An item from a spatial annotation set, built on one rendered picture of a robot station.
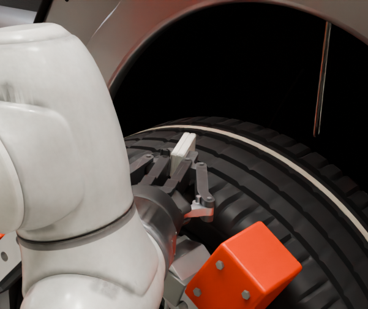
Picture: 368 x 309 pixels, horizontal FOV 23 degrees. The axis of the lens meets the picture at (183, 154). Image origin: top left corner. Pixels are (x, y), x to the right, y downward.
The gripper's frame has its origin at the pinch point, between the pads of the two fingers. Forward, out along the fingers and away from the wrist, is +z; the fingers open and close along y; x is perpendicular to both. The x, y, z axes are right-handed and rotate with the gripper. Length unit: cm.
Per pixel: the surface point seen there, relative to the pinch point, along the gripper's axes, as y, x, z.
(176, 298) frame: 3.4, -10.3, -14.8
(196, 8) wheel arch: -7.6, 7.3, 39.8
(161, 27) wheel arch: -13.8, 2.7, 42.7
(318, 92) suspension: 12, -11, 60
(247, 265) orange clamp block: 10.9, -3.3, -17.2
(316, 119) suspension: 12, -16, 60
